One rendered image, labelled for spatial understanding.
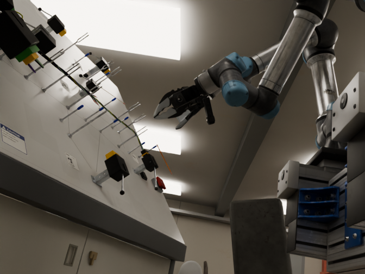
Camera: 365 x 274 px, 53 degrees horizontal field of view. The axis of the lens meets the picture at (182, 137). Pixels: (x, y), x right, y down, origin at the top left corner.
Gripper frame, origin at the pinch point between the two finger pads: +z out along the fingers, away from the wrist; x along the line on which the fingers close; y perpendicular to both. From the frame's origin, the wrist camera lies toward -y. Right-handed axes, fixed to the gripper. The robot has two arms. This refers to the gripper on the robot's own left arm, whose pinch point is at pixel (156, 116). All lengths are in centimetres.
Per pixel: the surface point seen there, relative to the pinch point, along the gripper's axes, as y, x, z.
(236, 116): 301, -11, 41
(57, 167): -44.3, -2.8, 12.1
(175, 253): 6, -48, 25
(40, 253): -53, -19, 22
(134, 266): -15, -41, 29
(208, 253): 608, -230, 315
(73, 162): -34.9, -2.6, 14.3
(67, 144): -31.9, 3.2, 15.3
